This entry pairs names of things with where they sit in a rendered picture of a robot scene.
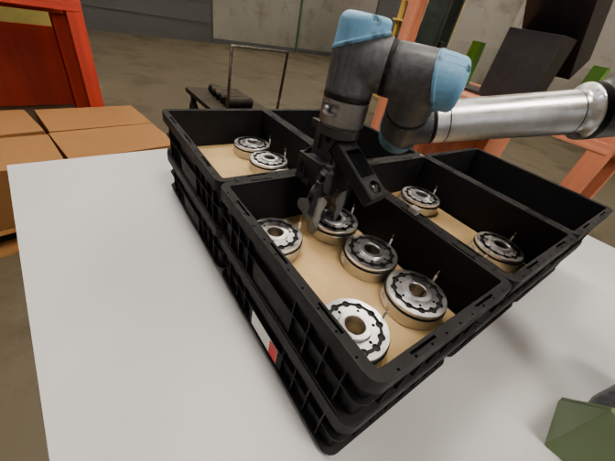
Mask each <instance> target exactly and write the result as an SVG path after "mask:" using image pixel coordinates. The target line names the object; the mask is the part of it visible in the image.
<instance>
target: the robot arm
mask: <svg viewBox="0 0 615 461"><path fill-rule="evenodd" d="M392 25H393V22H392V20H391V19H390V18H388V17H385V16H378V15H374V14H370V13H366V12H362V11H357V10H351V9H349V10H346V11H344V12H343V13H342V14H341V16H340V21H339V24H338V28H337V32H336V37H335V40H334V43H333V44H332V46H331V48H332V52H331V57H330V62H329V70H328V75H327V80H326V85H325V90H324V94H323V99H322V104H321V108H320V113H319V118H317V117H312V123H311V125H312V126H314V127H316V128H317V129H316V133H315V138H314V143H313V144H312V145H310V147H308V146H309V145H307V147H306V150H299V155H298V160H297V170H296V177H298V178H299V179H300V180H301V182H303V183H304V184H305V185H306V186H312V188H311V189H310V191H309V193H308V196H307V198H299V199H298V201H297V206H298V208H299V209H300V210H301V212H302V213H303V215H304V216H305V217H306V219H307V229H308V232H310V233H312V232H313V231H315V230H316V229H317V228H318V222H319V221H320V219H321V217H320V216H321V212H322V210H323V209H324V208H325V207H327V209H328V210H329V217H330V218H331V219H333V220H336V218H337V217H338V216H339V215H340V212H341V210H342V208H343V207H344V206H345V204H346V202H347V200H348V197H349V195H350V193H351V189H352V188H353V190H354V192H355V194H356V195H357V197H358V199H359V200H360V202H361V204H362V205H363V206H364V207H366V206H369V205H371V204H373V203H375V202H378V201H380V200H382V199H383V198H385V197H386V195H387V192H386V191H385V189H384V187H383V185H382V183H381V182H380V180H379V178H378V177H377V176H376V174H375V173H374V171H373V170H372V167H371V166H370V164H369V162H368V161H367V159H366V157H365V156H364V154H363V152H362V151H361V149H360V148H359V146H358V145H357V143H356V141H355V140H357V139H358V137H359V134H360V129H362V127H363V124H364V121H365V118H366V114H367V112H368V108H369V105H370V101H371V98H372V94H373V93H374V94H377V95H378V96H382V97H384V98H388V102H387V105H386V108H385V111H384V114H383V118H382V120H381V122H380V131H379V136H378V138H379V141H380V144H381V146H382V147H383V148H384V149H385V150H386V151H388V152H390V153H393V154H402V153H404V152H406V151H408V150H409V149H410V148H412V147H413V146H414V145H418V144H430V143H445V142H459V141H474V140H489V139H502V138H517V137H532V136H547V135H561V134H563V135H564V136H565V137H567V138H569V139H572V140H582V139H596V138H605V137H613V136H615V75H614V76H612V77H610V78H607V79H605V80H600V81H590V82H585V83H582V84H580V85H578V86H577V87H576V88H575V89H574V90H564V91H541V92H529V93H517V94H504V95H492V96H480V97H468V98H460V96H461V94H462V92H463V90H464V88H465V86H466V84H467V81H468V78H469V74H470V70H471V60H470V58H469V57H468V56H465V55H462V54H460V53H458V52H455V51H452V50H448V49H446V48H436V47H431V46H428V45H423V44H419V43H415V42H411V41H406V40H402V39H399V38H395V37H392V36H391V35H392V31H391V29H392ZM311 146H312V147H311ZM307 152H310V153H307ZM300 159H301V160H300ZM299 163H300V165H299ZM298 169H299V170H298ZM588 402H591V403H595V404H600V405H605V406H609V407H613V408H615V384H614V385H612V386H610V387H608V388H607V389H605V390H603V391H600V392H599V393H597V394H595V395H593V396H592V397H591V398H590V400H589V401H588Z"/></svg>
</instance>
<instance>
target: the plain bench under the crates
mask: <svg viewBox="0 0 615 461"><path fill-rule="evenodd" d="M171 169H173V167H172V165H171V164H170V163H169V162H168V160H167V148H165V149H157V150H147V151H139V152H130V153H121V154H113V155H97V156H87V157H79V158H70V159H61V160H52V161H44V162H35V163H26V164H17V165H9V166H7V173H8V179H9V186H10V192H11V199H12V205H13V211H14V218H15V224H16V236H17V242H18V249H19V255H20V262H21V268H22V274H23V281H24V287H25V294H26V300H27V311H28V318H29V325H30V331H31V337H32V344H33V350H34V357H35V363H36V370H37V375H38V387H39V394H40V400H41V407H42V413H43V420H44V426H45V433H46V439H47V446H48V452H49V461H562V460H561V459H560V458H559V457H558V456H556V455H555V454H554V453H553V452H552V451H551V450H549V449H548V448H547V447H546V446H545V439H546V437H547V434H548V431H549V428H550V425H551V422H552V419H553V416H554V413H555V410H556V405H557V402H558V401H559V400H561V398H562V397H565V398H568V399H573V400H578V401H582V402H588V401H589V400H590V398H591V397H592V396H593V395H595V394H597V393H599V392H600V391H603V390H605V389H607V388H608V387H610V386H612V385H614V384H615V248H613V247H611V246H609V245H608V244H606V243H604V242H602V241H598V240H596V239H594V238H592V237H590V236H588V235H587V236H586V237H585V238H584V239H583V240H582V242H581V244H580V245H579V246H578V247H577V248H576V250H575V251H573V252H572V253H571V254H569V255H568V256H567V257H566V258H565V259H564V260H563V261H562V262H561V263H560V264H559V265H558V266H557V267H556V269H555V270H554V271H553V272H552V273H551V274H549V275H548V276H547V277H546V278H545V279H544V280H543V281H542V282H541V283H540V284H538V285H537V286H536V287H535V288H533V289H532V290H531V291H530V292H529V293H528V294H526V295H525V296H524V297H523V298H521V299H520V300H519V301H518V302H513V303H512V307H511V308H509V309H508V310H507V311H506V312H505V313H503V314H502V315H501V316H500V317H498V318H497V319H496V320H495V321H494V322H493V323H491V324H490V325H489V326H488V327H486V328H485V329H484V330H483V331H482V332H480V333H479V334H478V335H477V336H476V337H475V338H474V339H472V340H471V342H469V343H468V344H467V345H466V346H465V347H463V348H462V349H461V350H460V351H459V352H457V353H456V354H455V355H454V356H452V357H445V358H444V363H443V365H442V366H441V367H439V368H438V369H437V370H436V371H434V372H433V373H432V374H431V375H430V376H428V377H427V378H426V379H425V380H424V381H422V382H421V383H420V384H419V385H418V386H416V387H415V388H414V389H413V390H412V391H410V392H409V393H408V394H407V395H406V396H405V397H404V398H403V399H402V400H401V401H399V402H398V403H397V404H396V405H394V406H393V407H392V408H391V409H390V410H389V411H387V412H386V413H385V414H384V415H382V416H381V417H380V418H379V419H378V420H376V421H375V422H374V423H373V424H372V425H370V426H369V427H368V428H367V429H366V430H364V431H363V432H362V433H361V434H359V435H358V436H357V437H356V438H355V439H353V440H352V441H351V442H350V443H349V444H348V445H346V446H345V447H344V448H343V449H341V450H340V451H339V452H338V453H337V454H336V455H334V456H328V455H326V454H324V453H323V452H322V451H321V450H320V448H319V447H318V444H317V443H316V441H315V439H314V437H313V435H312V434H311V432H310V431H309V429H308V427H307V425H306V423H305V421H304V420H303V418H302V416H301V414H300V413H299V411H298V409H297V407H296V406H295V404H294V402H293V400H292V399H291V397H290V395H289V393H288V392H287V390H286V387H285V385H284V384H283V382H282V381H281V379H280V378H279V376H278V374H277V372H276V371H275V368H274V366H273V364H272V363H271V361H270V359H269V358H268V357H267V355H266V353H265V351H264V349H263V347H262V345H261V343H260V342H259V340H258V338H257V336H256V335H255V333H254V331H253V329H252V328H251V326H250V324H249V322H248V321H247V319H246V317H245V315H244V314H243V311H242V309H241V308H240V307H239V305H238V303H237V301H236V300H235V298H234V296H233V294H232V292H231V290H230V288H229V286H228V285H227V284H226V282H225V280H224V279H223V277H222V271H223V270H224V269H225V268H221V267H218V266H217V265H216V264H215V262H214V261H213V259H212V257H211V256H210V253H209V251H208V250H207V248H206V246H205V244H204V243H203V241H202V239H201V237H200V236H199V234H198V232H197V230H196V229H195V227H194V225H193V223H192V221H191V220H190V218H189V215H188V214H187V212H186V211H185V209H184V208H183V206H182V204H181V202H180V200H179V199H178V196H177V194H176V193H175V191H174V189H173V187H172V186H171V184H172V183H173V182H175V181H174V177H173V175H172V174H171Z"/></svg>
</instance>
